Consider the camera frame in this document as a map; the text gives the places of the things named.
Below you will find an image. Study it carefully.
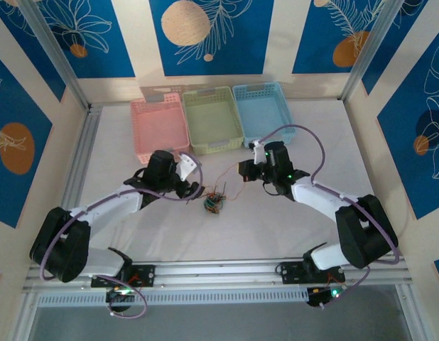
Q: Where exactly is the aluminium frame post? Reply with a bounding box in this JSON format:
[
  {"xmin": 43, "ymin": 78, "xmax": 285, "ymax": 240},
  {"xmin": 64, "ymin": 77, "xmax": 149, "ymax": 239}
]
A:
[
  {"xmin": 18, "ymin": 0, "xmax": 92, "ymax": 110},
  {"xmin": 341, "ymin": 0, "xmax": 429, "ymax": 104}
]

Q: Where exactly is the blue perforated plastic basket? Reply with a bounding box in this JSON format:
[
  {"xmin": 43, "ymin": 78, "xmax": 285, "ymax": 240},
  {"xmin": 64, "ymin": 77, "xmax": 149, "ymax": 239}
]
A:
[{"xmin": 232, "ymin": 81, "xmax": 297, "ymax": 148}]

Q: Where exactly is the pink perforated plastic basket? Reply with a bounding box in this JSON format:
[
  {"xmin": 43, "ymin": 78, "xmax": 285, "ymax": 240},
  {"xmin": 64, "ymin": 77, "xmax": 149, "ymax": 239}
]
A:
[{"xmin": 129, "ymin": 92, "xmax": 190, "ymax": 165}]

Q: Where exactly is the controller circuit board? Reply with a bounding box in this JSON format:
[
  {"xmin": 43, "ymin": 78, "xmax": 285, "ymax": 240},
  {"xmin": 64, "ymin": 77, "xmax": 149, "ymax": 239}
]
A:
[
  {"xmin": 105, "ymin": 286, "xmax": 141, "ymax": 313},
  {"xmin": 306, "ymin": 286, "xmax": 348, "ymax": 310}
]

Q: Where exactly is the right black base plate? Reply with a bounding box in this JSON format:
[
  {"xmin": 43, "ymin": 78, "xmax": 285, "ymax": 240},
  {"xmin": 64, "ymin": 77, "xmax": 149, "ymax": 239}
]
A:
[{"xmin": 278, "ymin": 261, "xmax": 347, "ymax": 285}]

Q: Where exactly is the aluminium side rail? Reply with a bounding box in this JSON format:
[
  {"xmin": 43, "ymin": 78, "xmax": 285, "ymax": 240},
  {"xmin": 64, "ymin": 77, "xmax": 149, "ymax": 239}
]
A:
[{"xmin": 61, "ymin": 104, "xmax": 102, "ymax": 214}]

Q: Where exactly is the left controller circuit board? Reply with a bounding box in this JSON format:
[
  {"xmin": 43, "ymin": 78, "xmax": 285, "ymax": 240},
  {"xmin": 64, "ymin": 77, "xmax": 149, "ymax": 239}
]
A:
[{"xmin": 105, "ymin": 286, "xmax": 141, "ymax": 313}]

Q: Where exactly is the grey slotted cable duct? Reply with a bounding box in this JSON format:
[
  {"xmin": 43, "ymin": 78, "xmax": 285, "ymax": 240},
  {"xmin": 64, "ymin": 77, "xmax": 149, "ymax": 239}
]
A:
[{"xmin": 36, "ymin": 286, "xmax": 407, "ymax": 308}]

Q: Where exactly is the long aluminium frame rail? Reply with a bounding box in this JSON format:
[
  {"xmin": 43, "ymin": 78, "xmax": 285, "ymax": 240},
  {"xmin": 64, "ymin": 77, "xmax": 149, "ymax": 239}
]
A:
[{"xmin": 22, "ymin": 257, "xmax": 414, "ymax": 293}]

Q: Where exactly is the right controller circuit board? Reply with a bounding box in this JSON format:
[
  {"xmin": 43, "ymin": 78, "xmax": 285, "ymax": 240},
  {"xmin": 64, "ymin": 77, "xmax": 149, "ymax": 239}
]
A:
[{"xmin": 306, "ymin": 286, "xmax": 348, "ymax": 310}]

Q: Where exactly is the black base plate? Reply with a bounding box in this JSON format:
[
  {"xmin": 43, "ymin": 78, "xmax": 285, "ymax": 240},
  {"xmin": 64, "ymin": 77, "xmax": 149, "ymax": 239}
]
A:
[
  {"xmin": 90, "ymin": 264, "xmax": 156, "ymax": 288},
  {"xmin": 278, "ymin": 261, "xmax": 347, "ymax": 285}
]

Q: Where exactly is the thin orange cable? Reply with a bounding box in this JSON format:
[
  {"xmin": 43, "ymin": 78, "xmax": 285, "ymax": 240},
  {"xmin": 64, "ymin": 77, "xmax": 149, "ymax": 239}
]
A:
[{"xmin": 214, "ymin": 162, "xmax": 247, "ymax": 203}]

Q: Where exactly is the multicoloured cable bundle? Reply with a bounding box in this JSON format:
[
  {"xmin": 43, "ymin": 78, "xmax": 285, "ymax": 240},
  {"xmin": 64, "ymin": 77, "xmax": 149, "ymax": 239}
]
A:
[{"xmin": 202, "ymin": 180, "xmax": 229, "ymax": 216}]

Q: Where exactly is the green perforated plastic basket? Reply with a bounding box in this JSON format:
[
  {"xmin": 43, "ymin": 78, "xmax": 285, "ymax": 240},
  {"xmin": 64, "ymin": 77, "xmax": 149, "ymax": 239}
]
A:
[{"xmin": 182, "ymin": 86, "xmax": 246, "ymax": 156}]

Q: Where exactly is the aluminium frame bar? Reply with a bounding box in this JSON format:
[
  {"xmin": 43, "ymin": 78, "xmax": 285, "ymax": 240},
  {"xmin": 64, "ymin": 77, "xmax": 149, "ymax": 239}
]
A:
[
  {"xmin": 395, "ymin": 283, "xmax": 423, "ymax": 341},
  {"xmin": 6, "ymin": 291, "xmax": 41, "ymax": 341}
]

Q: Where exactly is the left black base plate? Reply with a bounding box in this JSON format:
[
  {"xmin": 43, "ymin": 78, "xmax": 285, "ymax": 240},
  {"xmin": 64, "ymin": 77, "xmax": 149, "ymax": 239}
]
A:
[{"xmin": 90, "ymin": 264, "xmax": 156, "ymax": 288}]

